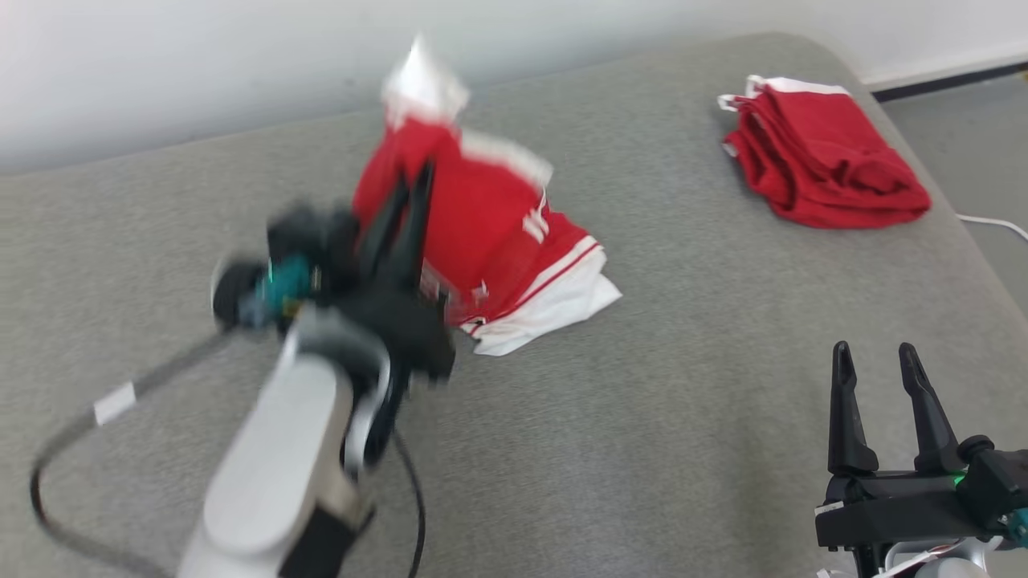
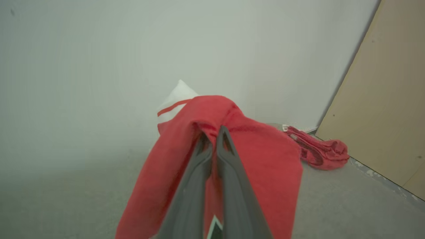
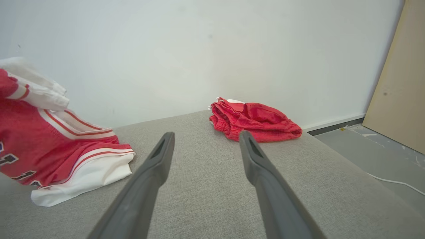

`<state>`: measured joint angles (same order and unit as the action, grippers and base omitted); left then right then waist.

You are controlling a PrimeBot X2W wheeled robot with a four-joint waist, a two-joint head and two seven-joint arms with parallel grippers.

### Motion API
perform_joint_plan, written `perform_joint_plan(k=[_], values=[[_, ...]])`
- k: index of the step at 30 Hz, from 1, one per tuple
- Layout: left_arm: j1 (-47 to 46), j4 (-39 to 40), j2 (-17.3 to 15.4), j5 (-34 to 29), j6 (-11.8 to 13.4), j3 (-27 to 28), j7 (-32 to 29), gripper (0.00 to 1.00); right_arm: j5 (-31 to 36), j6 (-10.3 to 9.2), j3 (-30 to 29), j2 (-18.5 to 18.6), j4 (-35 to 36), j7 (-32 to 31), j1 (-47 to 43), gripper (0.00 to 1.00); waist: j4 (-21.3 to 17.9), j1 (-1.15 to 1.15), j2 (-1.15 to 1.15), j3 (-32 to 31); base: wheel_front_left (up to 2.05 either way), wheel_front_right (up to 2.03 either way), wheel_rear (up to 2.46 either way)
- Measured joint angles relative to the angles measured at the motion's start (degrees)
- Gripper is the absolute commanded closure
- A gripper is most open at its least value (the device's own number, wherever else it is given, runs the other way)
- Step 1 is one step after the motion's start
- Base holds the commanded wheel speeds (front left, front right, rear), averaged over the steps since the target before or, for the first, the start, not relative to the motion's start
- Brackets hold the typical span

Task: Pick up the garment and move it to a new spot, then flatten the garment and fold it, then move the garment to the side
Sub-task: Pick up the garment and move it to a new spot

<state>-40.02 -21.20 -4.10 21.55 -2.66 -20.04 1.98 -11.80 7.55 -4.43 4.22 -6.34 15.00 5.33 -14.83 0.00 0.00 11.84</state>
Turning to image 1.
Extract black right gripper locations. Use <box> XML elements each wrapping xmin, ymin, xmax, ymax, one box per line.
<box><xmin>815</xmin><ymin>341</ymin><xmax>1005</xmax><ymax>551</ymax></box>

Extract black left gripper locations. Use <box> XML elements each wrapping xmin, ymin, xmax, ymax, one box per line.
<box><xmin>321</xmin><ymin>161</ymin><xmax>459</xmax><ymax>382</ymax></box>

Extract red shirt white sleeves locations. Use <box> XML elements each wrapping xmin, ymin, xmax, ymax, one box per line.
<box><xmin>351</xmin><ymin>36</ymin><xmax>623</xmax><ymax>356</ymax></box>

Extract red basketball shorts white waistband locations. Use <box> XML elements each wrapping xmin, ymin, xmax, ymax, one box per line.
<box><xmin>717</xmin><ymin>75</ymin><xmax>932</xmax><ymax>230</ymax></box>

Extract grey fabric sofa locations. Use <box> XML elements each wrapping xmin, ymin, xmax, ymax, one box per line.
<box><xmin>0</xmin><ymin>32</ymin><xmax>1028</xmax><ymax>578</ymax></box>

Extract white floor cable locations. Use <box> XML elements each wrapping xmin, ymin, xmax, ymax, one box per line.
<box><xmin>957</xmin><ymin>214</ymin><xmax>1028</xmax><ymax>242</ymax></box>

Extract thin black cable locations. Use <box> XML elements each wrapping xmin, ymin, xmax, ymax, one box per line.
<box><xmin>392</xmin><ymin>429</ymin><xmax>426</xmax><ymax>578</ymax></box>

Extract black cable with white label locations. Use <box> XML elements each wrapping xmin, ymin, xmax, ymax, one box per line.
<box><xmin>31</xmin><ymin>331</ymin><xmax>234</xmax><ymax>578</ymax></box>

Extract white wall baseboard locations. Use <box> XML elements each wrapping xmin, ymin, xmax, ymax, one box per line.
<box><xmin>861</xmin><ymin>44</ymin><xmax>1028</xmax><ymax>103</ymax></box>

